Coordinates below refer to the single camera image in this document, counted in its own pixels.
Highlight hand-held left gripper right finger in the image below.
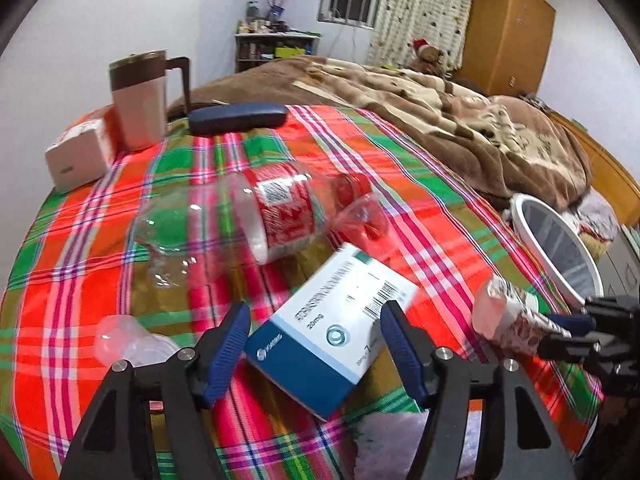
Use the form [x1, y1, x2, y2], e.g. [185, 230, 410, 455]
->
[380, 300, 576, 480]

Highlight patterned window curtain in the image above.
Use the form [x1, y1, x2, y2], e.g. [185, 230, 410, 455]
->
[365, 0, 476, 68]

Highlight white round trash bin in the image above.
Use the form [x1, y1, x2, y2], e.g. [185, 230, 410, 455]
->
[510, 193, 606, 311]

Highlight brown printed blanket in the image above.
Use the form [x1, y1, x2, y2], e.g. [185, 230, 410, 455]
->
[167, 55, 593, 211]

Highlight white orange tissue box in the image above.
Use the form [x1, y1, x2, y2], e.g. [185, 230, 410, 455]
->
[44, 106, 121, 195]

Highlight pink brown lidded mug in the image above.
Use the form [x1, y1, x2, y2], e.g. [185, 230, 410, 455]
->
[109, 50, 192, 152]

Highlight clear plastic cup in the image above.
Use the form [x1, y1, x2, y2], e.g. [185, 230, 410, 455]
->
[94, 314, 178, 367]

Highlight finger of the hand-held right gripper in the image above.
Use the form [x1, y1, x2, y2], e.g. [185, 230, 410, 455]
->
[537, 334, 603, 362]
[544, 310, 601, 335]

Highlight clear plastic wrapper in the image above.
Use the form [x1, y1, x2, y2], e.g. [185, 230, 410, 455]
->
[332, 192, 393, 246]

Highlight cluttered white shelf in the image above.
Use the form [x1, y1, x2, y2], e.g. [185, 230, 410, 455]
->
[234, 32, 321, 75]

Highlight floral pillow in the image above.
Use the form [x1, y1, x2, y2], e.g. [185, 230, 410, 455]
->
[565, 192, 621, 246]

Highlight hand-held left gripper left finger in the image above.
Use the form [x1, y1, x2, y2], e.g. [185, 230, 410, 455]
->
[60, 301, 251, 480]

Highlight barred window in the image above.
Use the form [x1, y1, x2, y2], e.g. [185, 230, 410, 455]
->
[316, 0, 386, 28]

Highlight brown teddy bear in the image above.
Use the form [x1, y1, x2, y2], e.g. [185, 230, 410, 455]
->
[407, 37, 448, 78]

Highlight red green plaid tablecloth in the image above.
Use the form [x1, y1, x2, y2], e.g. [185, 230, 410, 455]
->
[0, 105, 606, 480]

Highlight white blue medicine box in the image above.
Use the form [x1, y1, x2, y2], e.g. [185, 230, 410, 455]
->
[242, 241, 420, 422]

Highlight clear bottle with red label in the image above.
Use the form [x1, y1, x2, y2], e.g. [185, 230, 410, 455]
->
[129, 162, 373, 288]

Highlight wooden wardrobe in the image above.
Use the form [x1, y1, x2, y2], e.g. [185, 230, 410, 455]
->
[457, 0, 557, 97]

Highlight white foam fruit nets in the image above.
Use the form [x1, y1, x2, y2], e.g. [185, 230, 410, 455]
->
[355, 412, 481, 480]

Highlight dark red soda can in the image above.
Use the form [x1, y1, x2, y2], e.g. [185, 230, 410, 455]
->
[471, 276, 573, 358]

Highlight wooden bed frame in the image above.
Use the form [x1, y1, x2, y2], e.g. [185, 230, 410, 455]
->
[550, 110, 640, 226]

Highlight dark blue glasses case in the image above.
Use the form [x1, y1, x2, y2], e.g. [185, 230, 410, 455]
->
[188, 102, 289, 137]

